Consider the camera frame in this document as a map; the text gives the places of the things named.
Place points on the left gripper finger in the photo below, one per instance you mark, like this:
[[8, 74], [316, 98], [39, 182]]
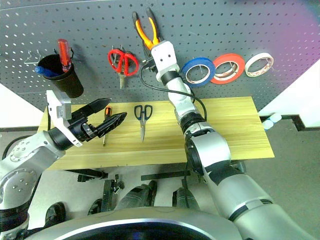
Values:
[[98, 104], [112, 122]]

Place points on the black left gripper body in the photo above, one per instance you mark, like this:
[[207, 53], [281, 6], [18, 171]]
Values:
[[80, 126]]

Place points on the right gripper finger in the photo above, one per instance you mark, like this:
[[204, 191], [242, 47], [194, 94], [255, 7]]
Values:
[[147, 53]]

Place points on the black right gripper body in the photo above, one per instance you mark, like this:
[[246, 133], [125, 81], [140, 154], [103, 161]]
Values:
[[150, 64]]

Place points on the orange black pliers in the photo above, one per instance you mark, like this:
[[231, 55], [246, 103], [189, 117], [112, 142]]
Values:
[[141, 31]]

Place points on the blue tape roll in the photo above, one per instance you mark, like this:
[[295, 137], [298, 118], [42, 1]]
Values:
[[186, 68]]

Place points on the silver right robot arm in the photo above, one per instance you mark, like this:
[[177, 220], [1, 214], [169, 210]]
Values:
[[212, 147]]

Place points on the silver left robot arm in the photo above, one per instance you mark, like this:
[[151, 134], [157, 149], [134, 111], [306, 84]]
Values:
[[25, 155]]

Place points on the black cup holder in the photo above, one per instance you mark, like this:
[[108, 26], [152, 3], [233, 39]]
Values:
[[67, 83]]

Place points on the dark grey perforated pegboard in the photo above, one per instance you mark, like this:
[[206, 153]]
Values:
[[200, 30]]

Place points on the black floor bar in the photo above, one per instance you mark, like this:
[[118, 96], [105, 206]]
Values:
[[20, 129]]

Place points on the blue marker pen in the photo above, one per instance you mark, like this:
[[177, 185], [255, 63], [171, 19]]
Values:
[[46, 71]]

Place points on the dark rounded shape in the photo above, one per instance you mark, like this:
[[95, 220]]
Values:
[[186, 200], [136, 196]]

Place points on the orange tape roll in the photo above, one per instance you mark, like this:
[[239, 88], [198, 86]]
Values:
[[240, 66]]

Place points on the white tape roll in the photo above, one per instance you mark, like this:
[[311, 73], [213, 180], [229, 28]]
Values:
[[250, 66]]

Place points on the silver robot torso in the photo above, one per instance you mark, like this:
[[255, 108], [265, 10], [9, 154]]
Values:
[[135, 225]]

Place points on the white capped bottles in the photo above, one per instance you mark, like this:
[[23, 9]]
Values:
[[272, 120]]

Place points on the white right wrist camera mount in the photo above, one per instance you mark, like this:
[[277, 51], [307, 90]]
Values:
[[163, 53]]

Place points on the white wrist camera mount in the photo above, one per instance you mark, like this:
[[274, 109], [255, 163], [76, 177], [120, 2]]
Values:
[[56, 117], [163, 53]]

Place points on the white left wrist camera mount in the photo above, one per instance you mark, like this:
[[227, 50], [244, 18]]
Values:
[[56, 117]]

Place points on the black table frame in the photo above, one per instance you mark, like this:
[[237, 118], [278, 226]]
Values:
[[162, 176]]

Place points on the black stepped floor frame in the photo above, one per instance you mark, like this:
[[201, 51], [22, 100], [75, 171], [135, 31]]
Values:
[[297, 120]]

